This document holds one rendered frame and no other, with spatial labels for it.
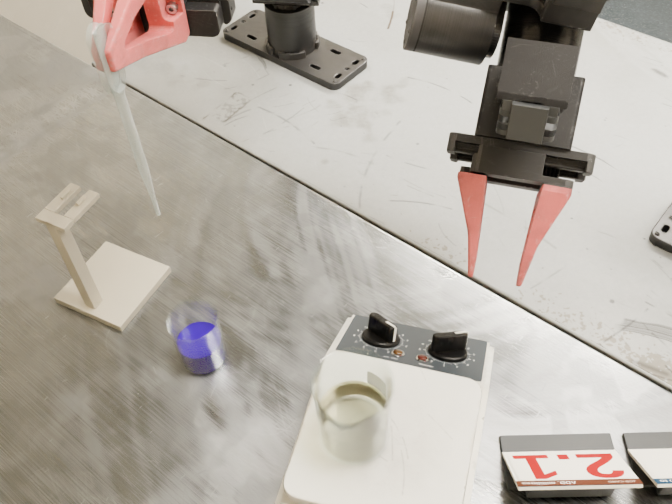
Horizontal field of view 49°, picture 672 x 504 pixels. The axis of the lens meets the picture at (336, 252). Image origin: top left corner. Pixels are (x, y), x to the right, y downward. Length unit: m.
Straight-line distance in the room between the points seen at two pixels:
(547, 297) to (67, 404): 0.44
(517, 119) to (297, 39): 0.53
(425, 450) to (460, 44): 0.29
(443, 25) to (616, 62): 0.50
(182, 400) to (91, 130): 0.40
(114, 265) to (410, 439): 0.37
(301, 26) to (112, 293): 0.41
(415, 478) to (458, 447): 0.04
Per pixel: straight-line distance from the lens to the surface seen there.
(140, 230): 0.80
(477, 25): 0.55
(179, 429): 0.66
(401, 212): 0.78
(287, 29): 0.95
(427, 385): 0.56
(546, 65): 0.48
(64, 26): 2.05
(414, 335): 0.64
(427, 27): 0.55
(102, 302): 0.74
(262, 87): 0.95
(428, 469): 0.53
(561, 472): 0.61
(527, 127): 0.47
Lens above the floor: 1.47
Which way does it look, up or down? 50 degrees down
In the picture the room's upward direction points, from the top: 3 degrees counter-clockwise
